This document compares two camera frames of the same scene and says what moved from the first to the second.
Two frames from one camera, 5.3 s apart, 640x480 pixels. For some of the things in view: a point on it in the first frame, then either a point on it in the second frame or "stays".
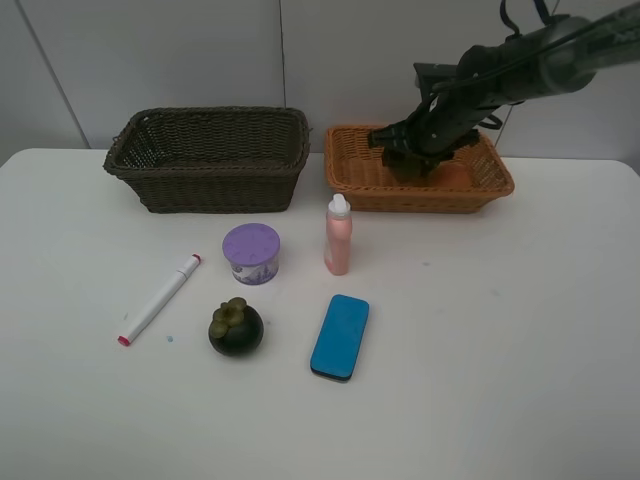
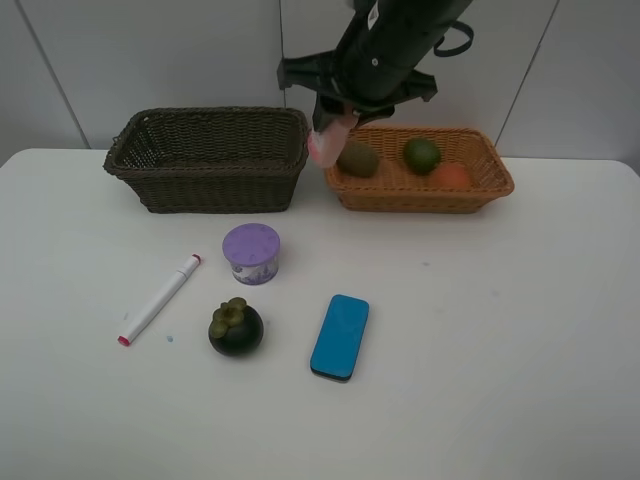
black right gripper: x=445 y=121 -> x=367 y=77
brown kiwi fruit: x=412 y=175 -> x=358 y=159
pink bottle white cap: x=339 y=236 -> x=326 y=146
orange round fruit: x=451 y=175 stays
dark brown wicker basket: x=213 y=159 stays
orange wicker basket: x=358 y=170 stays
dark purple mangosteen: x=236 y=329 stays
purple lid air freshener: x=252 y=251 stays
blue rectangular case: x=340 y=336 stays
